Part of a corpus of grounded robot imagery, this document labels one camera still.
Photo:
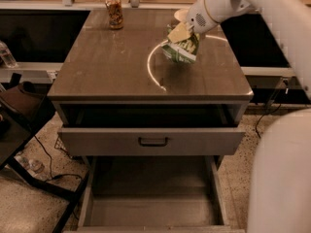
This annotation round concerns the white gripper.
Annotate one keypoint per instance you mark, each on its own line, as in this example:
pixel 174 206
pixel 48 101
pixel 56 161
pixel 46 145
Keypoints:
pixel 198 17

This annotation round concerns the open grey lower drawer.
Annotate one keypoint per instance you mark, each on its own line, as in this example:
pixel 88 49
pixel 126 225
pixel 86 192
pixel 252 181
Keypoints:
pixel 161 194

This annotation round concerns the clear water bottle on shelf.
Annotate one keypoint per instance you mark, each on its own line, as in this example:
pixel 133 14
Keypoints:
pixel 7 56

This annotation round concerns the green jalapeno chip bag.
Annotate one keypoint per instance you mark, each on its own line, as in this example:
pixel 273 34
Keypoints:
pixel 181 52

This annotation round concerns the grey drawer cabinet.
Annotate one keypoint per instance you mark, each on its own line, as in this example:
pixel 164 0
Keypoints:
pixel 121 79

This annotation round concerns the orange patterned drink can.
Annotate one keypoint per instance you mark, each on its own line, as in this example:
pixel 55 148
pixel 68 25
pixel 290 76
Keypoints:
pixel 114 10

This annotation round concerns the dark brown chair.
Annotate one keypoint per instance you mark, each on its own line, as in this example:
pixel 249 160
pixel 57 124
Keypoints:
pixel 29 111

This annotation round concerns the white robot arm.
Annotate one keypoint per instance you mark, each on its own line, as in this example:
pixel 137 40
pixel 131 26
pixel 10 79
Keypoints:
pixel 280 188

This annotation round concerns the clear water bottle on floor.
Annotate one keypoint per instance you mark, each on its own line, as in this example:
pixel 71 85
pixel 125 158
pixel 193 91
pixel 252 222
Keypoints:
pixel 34 167

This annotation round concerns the white bowl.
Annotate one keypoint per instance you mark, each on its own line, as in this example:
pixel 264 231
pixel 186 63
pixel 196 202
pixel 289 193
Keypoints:
pixel 181 15

